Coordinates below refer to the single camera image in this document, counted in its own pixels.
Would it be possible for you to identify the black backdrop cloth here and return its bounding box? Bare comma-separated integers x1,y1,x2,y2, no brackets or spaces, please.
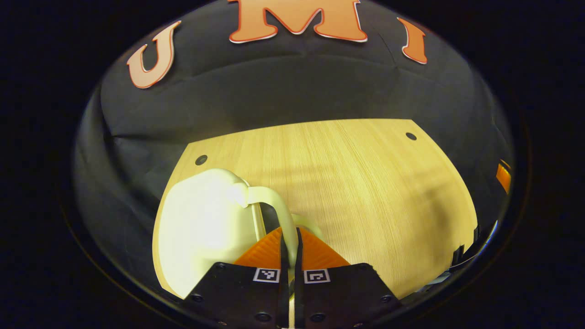
73,0,515,297

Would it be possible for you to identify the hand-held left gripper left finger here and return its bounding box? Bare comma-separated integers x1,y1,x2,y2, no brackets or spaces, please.
183,227,292,329

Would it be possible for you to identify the cream yellow suitcase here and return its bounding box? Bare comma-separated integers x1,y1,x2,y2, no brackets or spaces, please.
153,168,325,300

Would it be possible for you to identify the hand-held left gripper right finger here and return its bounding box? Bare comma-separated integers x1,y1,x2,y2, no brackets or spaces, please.
295,227,403,329

